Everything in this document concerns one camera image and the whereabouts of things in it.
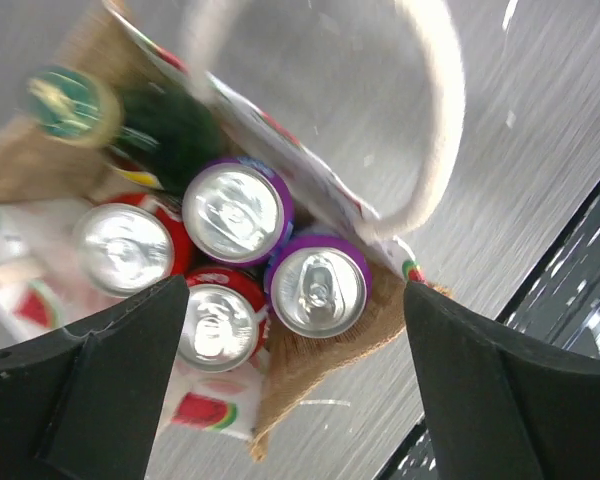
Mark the purple soda can front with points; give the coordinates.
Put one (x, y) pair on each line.
(318, 284)

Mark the brown canvas tote bag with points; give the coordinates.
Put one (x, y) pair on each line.
(46, 186)

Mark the red cola can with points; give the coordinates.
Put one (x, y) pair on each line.
(131, 241)
(226, 321)

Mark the purple Fanta can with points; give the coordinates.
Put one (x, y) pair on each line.
(238, 211)

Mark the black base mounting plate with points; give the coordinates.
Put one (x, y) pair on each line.
(551, 305)

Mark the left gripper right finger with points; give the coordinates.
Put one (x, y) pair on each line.
(499, 404)

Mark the green glass bottle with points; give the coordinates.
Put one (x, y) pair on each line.
(159, 129)

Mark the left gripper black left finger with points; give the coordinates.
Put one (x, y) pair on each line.
(84, 401)

